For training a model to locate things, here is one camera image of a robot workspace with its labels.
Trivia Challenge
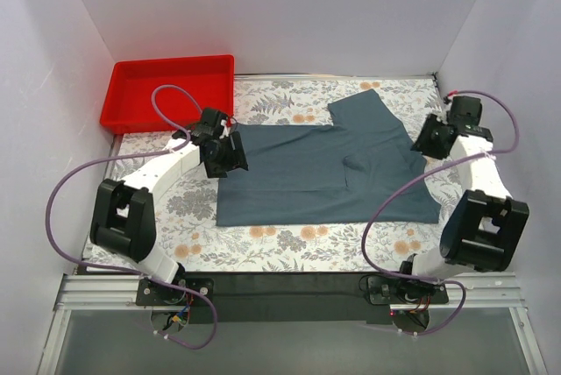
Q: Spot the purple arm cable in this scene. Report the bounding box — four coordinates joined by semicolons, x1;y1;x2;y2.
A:
46;85;219;350
361;90;522;337

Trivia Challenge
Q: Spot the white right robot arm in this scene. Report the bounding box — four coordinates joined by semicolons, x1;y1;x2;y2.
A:
400;90;529;281

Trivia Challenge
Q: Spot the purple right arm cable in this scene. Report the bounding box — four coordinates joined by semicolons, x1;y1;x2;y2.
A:
361;90;522;337

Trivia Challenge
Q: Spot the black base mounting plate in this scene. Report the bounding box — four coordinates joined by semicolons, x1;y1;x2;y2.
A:
135;272;449;324

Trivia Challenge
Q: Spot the blue-grey t-shirt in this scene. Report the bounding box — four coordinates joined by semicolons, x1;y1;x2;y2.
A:
217;89;427;227

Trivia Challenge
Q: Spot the red plastic tray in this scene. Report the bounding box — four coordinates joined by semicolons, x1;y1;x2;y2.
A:
100;54;234;135

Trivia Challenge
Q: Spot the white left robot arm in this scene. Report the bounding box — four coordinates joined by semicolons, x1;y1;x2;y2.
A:
90;108;248;283

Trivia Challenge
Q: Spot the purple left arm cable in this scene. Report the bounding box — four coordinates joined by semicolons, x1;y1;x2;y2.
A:
46;85;219;350

